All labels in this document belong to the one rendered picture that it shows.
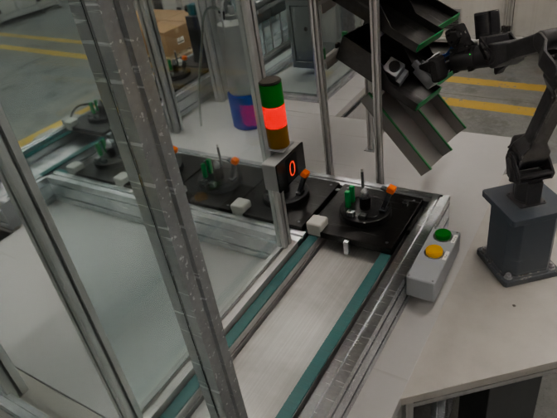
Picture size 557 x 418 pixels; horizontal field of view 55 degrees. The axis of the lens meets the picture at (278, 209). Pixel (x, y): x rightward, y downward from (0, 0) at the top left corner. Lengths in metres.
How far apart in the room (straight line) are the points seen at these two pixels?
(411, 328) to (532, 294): 0.31
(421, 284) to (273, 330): 0.36
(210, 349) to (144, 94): 0.27
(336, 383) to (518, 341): 0.44
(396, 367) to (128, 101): 0.95
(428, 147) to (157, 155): 1.29
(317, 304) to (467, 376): 0.36
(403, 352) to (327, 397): 0.27
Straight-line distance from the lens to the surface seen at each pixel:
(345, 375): 1.09
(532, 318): 1.37
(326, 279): 1.35
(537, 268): 1.45
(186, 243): 0.48
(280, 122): 1.17
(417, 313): 1.33
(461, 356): 1.26
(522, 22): 5.37
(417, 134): 1.65
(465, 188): 1.77
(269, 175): 1.20
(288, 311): 1.28
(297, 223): 1.45
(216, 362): 0.57
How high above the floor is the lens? 1.81
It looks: 34 degrees down
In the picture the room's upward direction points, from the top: 9 degrees counter-clockwise
